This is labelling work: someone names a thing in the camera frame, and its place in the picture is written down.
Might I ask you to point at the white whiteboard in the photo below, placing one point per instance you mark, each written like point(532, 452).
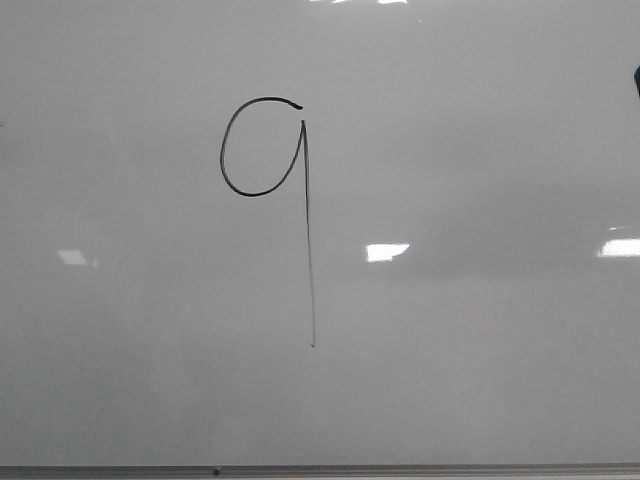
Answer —
point(319, 232)

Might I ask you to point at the grey aluminium whiteboard frame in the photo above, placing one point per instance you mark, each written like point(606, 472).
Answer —
point(321, 471)

